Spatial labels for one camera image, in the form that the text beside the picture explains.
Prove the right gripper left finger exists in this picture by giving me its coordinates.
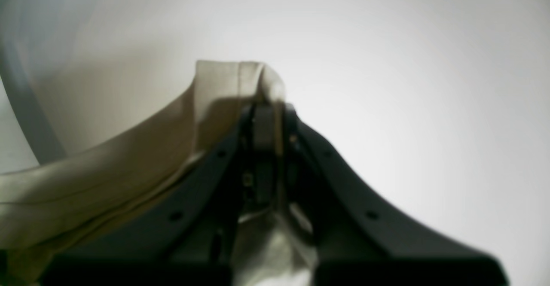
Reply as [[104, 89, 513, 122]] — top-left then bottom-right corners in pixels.
[[41, 105, 276, 286]]

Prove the beige T-shirt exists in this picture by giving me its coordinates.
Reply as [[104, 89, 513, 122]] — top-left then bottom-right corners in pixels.
[[1, 61, 312, 286]]

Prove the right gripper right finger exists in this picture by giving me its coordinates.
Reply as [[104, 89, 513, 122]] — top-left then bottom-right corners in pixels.
[[284, 104, 508, 286]]

